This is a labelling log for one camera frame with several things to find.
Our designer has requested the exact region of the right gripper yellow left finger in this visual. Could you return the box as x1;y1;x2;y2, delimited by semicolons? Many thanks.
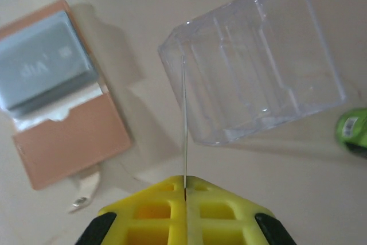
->
76;174;189;245

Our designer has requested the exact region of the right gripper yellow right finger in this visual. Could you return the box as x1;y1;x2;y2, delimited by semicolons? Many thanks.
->
185;175;298;245

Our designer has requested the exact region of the green bottle with black label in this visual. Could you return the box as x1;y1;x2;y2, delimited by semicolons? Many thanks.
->
335;107;367;160

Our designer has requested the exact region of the dark blue credit card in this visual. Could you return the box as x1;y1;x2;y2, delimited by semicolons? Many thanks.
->
181;55;189;190

